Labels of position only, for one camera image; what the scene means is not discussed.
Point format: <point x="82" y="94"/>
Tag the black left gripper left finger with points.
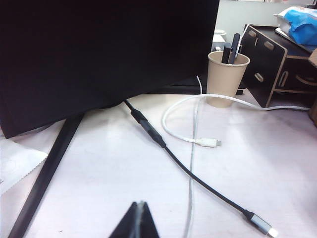
<point x="128" y="223"/>

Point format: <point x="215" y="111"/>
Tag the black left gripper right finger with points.
<point x="148" y="223"/>

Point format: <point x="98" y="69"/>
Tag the white serrated edge paper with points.
<point x="15" y="161"/>

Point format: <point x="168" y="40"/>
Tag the brown cardboard box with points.
<point x="314" y="58"/>

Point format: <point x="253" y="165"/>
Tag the black monitor stand leg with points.
<point x="49" y="168"/>

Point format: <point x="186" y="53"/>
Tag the beige paper cup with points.
<point x="226" y="84"/>

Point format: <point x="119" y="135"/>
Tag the large black monitor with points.
<point x="99" y="49"/>

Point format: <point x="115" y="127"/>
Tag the black wooden desk organizer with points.
<point x="265" y="69"/>

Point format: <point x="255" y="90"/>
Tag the black clip pen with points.
<point x="235" y="47"/>

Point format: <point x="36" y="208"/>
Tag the blue wet wipes pack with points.
<point x="299" y="27"/>

